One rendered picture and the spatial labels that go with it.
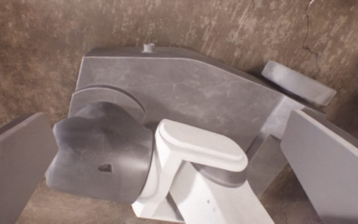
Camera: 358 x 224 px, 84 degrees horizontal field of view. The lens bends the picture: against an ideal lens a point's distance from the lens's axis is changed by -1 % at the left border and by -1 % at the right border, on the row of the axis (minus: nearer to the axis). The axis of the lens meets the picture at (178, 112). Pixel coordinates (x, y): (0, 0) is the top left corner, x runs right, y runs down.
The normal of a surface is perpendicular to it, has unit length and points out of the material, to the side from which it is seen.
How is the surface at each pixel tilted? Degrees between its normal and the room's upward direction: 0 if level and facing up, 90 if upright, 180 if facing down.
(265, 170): 0
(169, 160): 0
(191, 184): 68
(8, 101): 0
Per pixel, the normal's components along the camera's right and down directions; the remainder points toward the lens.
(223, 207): 0.39, -0.84
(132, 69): 0.14, 0.47
